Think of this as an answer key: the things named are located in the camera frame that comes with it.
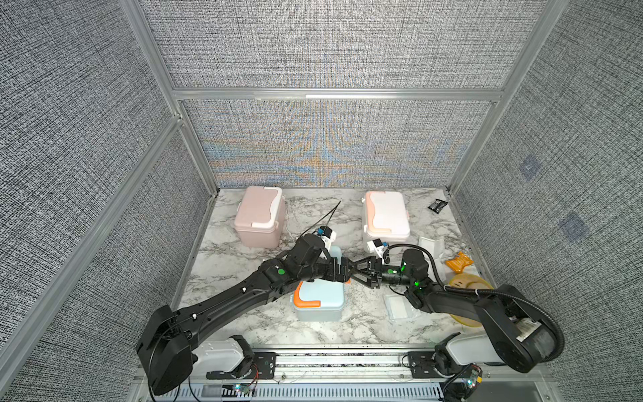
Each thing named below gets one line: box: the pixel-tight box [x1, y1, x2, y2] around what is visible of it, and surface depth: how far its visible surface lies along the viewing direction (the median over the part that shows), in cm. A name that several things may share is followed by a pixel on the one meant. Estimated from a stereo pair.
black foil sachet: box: [426, 198, 448, 215], surface depth 115 cm
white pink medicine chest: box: [361, 190, 411, 248], surface depth 92 cm
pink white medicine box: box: [234, 185, 287, 249], surface depth 94 cm
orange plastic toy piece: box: [444, 251, 474, 274], surface depth 97 cm
